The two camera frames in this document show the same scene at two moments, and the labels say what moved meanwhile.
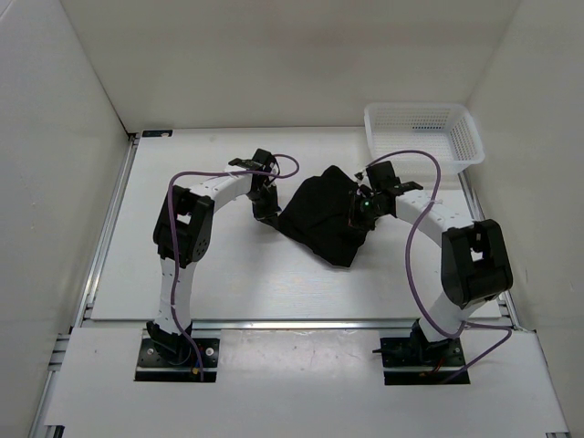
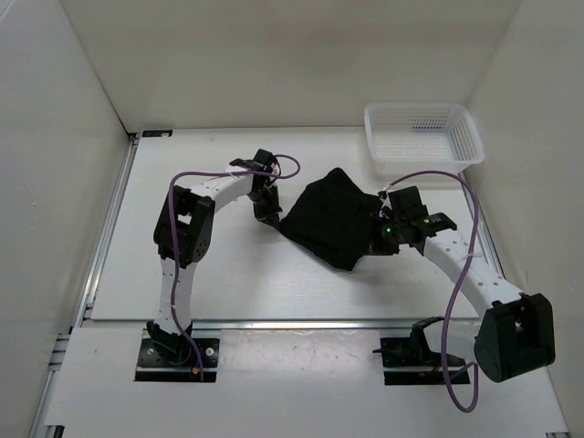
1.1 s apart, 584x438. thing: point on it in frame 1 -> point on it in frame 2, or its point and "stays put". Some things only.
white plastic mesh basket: (448, 131) stays put
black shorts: (319, 212) stays put
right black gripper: (354, 218) -> (376, 245)
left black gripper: (269, 214) stays put
